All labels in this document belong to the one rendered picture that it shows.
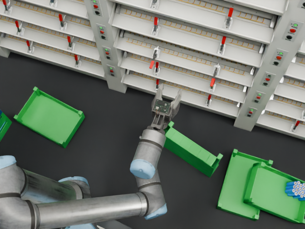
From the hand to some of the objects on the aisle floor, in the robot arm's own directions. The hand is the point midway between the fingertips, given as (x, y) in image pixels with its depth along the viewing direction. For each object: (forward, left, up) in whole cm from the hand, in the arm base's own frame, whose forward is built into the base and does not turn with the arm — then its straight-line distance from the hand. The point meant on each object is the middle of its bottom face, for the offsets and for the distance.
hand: (171, 89), depth 185 cm
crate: (-11, +60, -67) cm, 90 cm away
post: (+30, -36, -62) cm, 77 cm away
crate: (-33, +90, -68) cm, 118 cm away
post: (+27, +34, -64) cm, 77 cm away
